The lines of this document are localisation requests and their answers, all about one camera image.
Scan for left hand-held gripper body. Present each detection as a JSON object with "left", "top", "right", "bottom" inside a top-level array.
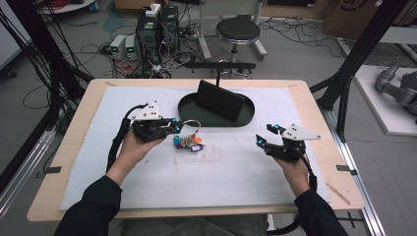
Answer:
[{"left": 131, "top": 99, "right": 175, "bottom": 144}]

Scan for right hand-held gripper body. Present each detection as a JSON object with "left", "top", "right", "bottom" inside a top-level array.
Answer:
[{"left": 265, "top": 123, "right": 322, "bottom": 163}]

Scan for keys with coloured tags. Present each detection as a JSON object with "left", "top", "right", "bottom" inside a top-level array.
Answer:
[{"left": 172, "top": 119, "right": 206, "bottom": 153}]

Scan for black oval tray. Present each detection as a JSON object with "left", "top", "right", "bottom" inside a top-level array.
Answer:
[{"left": 177, "top": 91, "right": 256, "bottom": 128}]

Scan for black wallet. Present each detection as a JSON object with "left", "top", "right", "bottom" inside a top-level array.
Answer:
[{"left": 195, "top": 79, "right": 246, "bottom": 123}]

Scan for person's left hand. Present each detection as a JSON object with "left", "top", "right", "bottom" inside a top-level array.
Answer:
[{"left": 111, "top": 130, "right": 167, "bottom": 182}]

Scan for person's right hand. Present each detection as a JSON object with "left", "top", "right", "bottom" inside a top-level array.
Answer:
[{"left": 272, "top": 156, "right": 312, "bottom": 199}]

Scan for white table mat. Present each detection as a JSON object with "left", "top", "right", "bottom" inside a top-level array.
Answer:
[{"left": 58, "top": 86, "right": 330, "bottom": 211}]

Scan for black tape piece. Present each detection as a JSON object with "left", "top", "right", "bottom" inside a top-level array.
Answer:
[
  {"left": 335, "top": 164, "right": 359, "bottom": 177},
  {"left": 43, "top": 165, "right": 63, "bottom": 175}
]

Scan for black T-shaped stand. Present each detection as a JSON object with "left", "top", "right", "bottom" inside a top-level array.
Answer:
[{"left": 184, "top": 61, "right": 257, "bottom": 89}]

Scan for silver power supply box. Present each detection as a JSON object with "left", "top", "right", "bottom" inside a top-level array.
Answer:
[
  {"left": 124, "top": 34, "right": 139, "bottom": 61},
  {"left": 109, "top": 33, "right": 127, "bottom": 60}
]

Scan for white floor platform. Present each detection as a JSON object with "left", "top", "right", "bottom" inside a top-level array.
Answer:
[{"left": 353, "top": 64, "right": 417, "bottom": 138}]

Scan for slim black computer tower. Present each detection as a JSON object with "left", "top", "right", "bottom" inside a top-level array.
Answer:
[{"left": 159, "top": 5, "right": 181, "bottom": 51}]

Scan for person's grey trousers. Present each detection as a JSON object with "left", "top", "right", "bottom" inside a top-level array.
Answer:
[{"left": 121, "top": 213, "right": 269, "bottom": 236}]

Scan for black round stool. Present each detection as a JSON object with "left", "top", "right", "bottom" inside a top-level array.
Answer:
[{"left": 214, "top": 15, "right": 263, "bottom": 80}]

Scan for brown cardboard box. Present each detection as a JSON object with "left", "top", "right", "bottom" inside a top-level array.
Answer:
[{"left": 322, "top": 0, "right": 396, "bottom": 41}]

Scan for round white table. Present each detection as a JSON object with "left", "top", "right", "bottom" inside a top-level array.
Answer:
[{"left": 38, "top": 0, "right": 96, "bottom": 15}]

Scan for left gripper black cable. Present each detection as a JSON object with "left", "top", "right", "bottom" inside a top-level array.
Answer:
[{"left": 105, "top": 102, "right": 150, "bottom": 173}]

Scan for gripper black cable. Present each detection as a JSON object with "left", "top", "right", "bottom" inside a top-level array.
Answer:
[
  {"left": 105, "top": 102, "right": 150, "bottom": 173},
  {"left": 299, "top": 152, "right": 320, "bottom": 193}
]

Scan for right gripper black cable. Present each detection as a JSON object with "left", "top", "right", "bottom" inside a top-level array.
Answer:
[{"left": 299, "top": 152, "right": 320, "bottom": 193}]

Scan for aluminium rail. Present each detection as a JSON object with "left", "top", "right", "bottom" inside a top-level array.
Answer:
[
  {"left": 0, "top": 127, "right": 57, "bottom": 219},
  {"left": 322, "top": 108, "right": 388, "bottom": 236}
]

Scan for white metal stand frame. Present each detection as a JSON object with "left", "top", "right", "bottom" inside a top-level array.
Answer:
[{"left": 196, "top": 0, "right": 268, "bottom": 62}]

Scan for black metal frame strut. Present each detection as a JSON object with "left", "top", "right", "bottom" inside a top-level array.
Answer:
[{"left": 309, "top": 0, "right": 411, "bottom": 143}]

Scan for black frame post with cables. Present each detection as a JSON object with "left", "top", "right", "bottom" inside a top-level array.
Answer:
[{"left": 0, "top": 0, "right": 94, "bottom": 132}]

